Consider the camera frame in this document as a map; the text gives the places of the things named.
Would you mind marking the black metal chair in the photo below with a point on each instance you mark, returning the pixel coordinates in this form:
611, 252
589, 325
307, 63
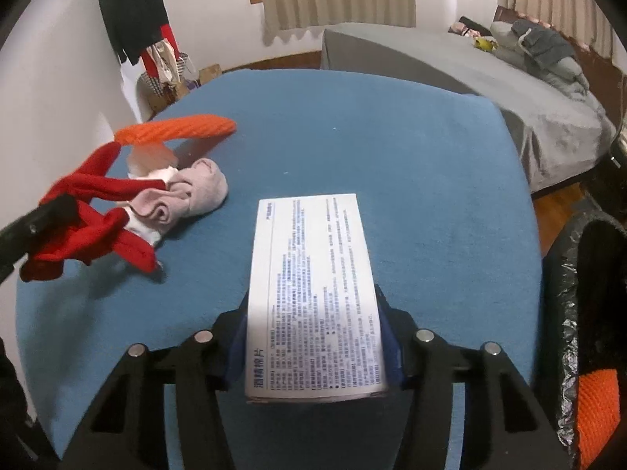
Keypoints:
610, 166

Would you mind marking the red cloth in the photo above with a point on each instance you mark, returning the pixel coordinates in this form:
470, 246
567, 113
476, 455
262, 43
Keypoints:
117, 240

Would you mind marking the beige hanging clothes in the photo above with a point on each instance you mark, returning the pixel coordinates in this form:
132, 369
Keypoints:
164, 58

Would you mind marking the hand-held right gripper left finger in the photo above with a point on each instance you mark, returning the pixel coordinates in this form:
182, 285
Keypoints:
237, 352

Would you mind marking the bed with grey sheet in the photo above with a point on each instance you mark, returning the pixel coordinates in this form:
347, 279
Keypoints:
441, 63

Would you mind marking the black bagged trash bin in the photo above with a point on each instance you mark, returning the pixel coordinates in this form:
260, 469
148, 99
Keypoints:
568, 303

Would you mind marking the light grey duvet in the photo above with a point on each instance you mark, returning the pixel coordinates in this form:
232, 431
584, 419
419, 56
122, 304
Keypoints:
563, 71

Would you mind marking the dark pillow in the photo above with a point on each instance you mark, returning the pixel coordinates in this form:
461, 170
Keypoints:
472, 23

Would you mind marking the pale pink sock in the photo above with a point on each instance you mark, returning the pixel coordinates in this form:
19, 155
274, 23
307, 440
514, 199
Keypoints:
201, 188

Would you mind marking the red hanging garment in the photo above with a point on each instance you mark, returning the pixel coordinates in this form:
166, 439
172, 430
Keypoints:
170, 39

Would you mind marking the dark wooden headboard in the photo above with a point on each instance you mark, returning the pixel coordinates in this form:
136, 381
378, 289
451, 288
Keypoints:
600, 61

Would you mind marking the dark grey jacket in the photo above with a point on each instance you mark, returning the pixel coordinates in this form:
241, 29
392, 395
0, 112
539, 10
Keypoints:
548, 41

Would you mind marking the checked fabric basket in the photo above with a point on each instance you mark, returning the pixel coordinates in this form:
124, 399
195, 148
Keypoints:
152, 85

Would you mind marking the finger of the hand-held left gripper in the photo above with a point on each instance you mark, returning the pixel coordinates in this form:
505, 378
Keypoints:
34, 230

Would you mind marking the brown paper bag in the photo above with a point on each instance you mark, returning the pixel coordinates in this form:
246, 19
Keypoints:
210, 73

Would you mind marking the white cloth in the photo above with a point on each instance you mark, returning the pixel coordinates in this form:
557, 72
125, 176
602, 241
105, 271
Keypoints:
143, 231

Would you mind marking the white printed paper box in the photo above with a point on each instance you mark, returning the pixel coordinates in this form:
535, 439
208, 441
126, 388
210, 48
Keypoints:
313, 279

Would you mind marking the black hanging jacket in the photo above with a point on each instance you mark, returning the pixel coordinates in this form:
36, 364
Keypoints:
132, 14

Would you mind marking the pink patterned cloth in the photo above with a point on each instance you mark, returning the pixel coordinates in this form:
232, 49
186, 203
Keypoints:
463, 32

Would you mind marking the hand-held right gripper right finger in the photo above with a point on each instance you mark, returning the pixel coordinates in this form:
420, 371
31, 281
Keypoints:
392, 347

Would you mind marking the blue table cloth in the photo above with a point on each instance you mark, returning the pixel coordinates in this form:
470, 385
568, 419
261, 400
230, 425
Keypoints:
367, 156

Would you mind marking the yellow plush toy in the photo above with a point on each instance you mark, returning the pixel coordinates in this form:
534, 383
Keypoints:
485, 44

